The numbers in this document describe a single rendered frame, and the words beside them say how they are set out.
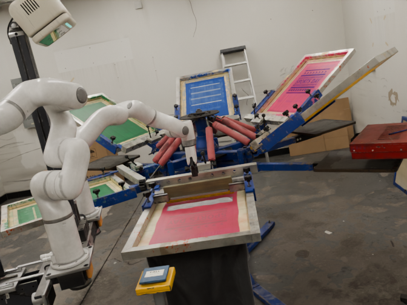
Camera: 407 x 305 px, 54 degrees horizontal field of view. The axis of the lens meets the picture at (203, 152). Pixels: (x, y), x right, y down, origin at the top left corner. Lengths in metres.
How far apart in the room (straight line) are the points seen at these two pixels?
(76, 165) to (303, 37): 5.33
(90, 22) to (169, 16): 1.21
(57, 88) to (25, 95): 0.09
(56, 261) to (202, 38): 5.15
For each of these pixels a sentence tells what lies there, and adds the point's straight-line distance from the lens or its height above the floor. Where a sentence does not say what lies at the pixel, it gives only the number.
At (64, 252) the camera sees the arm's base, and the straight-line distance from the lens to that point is 1.41.
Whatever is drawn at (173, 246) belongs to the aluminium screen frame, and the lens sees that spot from 1.71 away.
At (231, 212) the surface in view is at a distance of 2.00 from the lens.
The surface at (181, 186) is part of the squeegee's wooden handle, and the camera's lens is 2.22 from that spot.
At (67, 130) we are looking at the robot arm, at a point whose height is 1.56.
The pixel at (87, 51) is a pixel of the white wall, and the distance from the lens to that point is 6.59.
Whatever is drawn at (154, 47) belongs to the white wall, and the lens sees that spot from 6.33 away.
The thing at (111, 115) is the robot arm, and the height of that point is 1.54.
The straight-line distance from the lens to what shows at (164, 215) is 2.13.
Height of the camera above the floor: 1.71
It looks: 13 degrees down
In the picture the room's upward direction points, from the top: 11 degrees counter-clockwise
